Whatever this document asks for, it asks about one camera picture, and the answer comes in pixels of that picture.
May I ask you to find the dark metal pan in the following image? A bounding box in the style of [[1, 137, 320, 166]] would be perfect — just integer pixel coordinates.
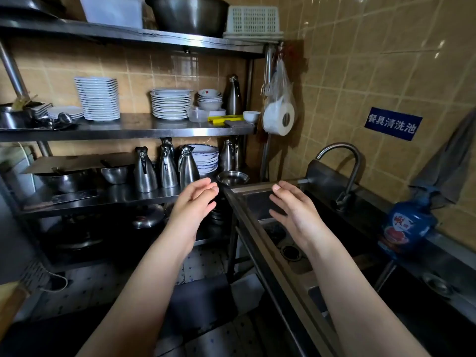
[[0, 0, 67, 19]]

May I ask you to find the tall steel thermos jug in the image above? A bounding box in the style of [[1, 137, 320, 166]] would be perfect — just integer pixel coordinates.
[[226, 74, 243, 116]]

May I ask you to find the stack of white square plates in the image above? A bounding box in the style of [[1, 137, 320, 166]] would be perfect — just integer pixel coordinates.
[[74, 76, 121, 122]]

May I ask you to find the blue wall sign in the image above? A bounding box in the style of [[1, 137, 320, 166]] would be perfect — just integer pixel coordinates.
[[363, 107, 423, 142]]

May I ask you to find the stainless steel shelf rack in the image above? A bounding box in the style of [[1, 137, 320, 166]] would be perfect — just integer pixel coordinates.
[[0, 14, 283, 272]]

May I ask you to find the white cable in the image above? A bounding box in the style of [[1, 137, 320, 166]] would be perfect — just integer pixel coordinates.
[[16, 143, 69, 294]]

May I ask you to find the dark wok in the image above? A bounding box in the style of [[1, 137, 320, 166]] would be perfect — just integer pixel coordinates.
[[44, 219, 109, 253]]

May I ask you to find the metal ladle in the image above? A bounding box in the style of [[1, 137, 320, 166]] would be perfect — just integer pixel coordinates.
[[37, 112, 75, 130]]

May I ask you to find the blue dish soap bottle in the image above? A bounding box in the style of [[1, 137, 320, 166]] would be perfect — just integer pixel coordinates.
[[378, 187, 439, 257]]

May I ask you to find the white plastic box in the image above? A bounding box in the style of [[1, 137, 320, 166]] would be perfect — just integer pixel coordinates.
[[78, 0, 144, 29]]

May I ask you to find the person's right hand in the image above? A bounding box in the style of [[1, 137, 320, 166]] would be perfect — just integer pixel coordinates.
[[268, 180, 331, 254]]

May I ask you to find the stack of white round plates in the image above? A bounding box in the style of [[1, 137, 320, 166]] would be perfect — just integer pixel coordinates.
[[150, 88, 194, 121]]

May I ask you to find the metal pot lid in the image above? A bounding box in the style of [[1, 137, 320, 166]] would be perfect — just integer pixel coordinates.
[[132, 204, 166, 230]]

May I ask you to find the grey hanging cloth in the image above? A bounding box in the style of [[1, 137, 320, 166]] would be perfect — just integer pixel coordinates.
[[409, 107, 476, 209]]

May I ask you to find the white plastic basket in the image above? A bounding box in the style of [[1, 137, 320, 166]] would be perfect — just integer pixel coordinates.
[[222, 5, 284, 43]]

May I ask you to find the stainless steel double sink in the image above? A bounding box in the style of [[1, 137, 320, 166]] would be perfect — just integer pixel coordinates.
[[223, 159, 476, 357]]

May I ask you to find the curved steel faucet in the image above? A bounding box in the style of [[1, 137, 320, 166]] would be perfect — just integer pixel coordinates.
[[315, 142, 362, 212]]

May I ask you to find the large metal basin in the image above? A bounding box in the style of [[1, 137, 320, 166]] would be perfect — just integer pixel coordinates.
[[145, 0, 230, 38]]

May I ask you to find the stack of white bowls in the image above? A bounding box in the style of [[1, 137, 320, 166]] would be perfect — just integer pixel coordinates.
[[196, 88, 224, 111]]

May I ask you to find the small shiny metal bowl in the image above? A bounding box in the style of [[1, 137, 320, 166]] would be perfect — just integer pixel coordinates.
[[217, 170, 250, 187]]

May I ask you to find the clear plastic bag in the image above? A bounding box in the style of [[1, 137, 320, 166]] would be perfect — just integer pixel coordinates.
[[260, 57, 298, 137]]

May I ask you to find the person's right forearm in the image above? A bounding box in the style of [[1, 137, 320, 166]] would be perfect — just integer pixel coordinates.
[[303, 234, 432, 357]]

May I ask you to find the person's left hand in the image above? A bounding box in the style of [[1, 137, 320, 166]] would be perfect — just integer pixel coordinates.
[[163, 177, 219, 250]]

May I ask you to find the wide metal mixing bowl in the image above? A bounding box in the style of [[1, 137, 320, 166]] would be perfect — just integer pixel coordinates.
[[34, 168, 98, 194]]

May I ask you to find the clear plastic container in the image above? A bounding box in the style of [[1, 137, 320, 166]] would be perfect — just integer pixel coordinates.
[[187, 106, 210, 123]]

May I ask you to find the person's left forearm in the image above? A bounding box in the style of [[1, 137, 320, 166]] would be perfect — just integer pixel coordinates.
[[76, 228, 196, 357]]

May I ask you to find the low stack of white dishes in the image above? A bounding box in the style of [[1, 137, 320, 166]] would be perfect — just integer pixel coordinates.
[[47, 106, 85, 120]]

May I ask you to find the medium metal mixing bowl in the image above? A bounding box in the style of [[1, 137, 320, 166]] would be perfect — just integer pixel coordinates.
[[100, 164, 131, 185]]

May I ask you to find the metal pot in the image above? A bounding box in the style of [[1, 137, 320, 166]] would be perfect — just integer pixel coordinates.
[[0, 102, 38, 130]]

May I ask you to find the yellow cutting board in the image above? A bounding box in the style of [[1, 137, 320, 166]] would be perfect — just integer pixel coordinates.
[[207, 114, 245, 127]]

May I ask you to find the hanging plastic bag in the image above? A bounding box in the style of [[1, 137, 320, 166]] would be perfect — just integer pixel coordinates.
[[262, 98, 296, 137]]

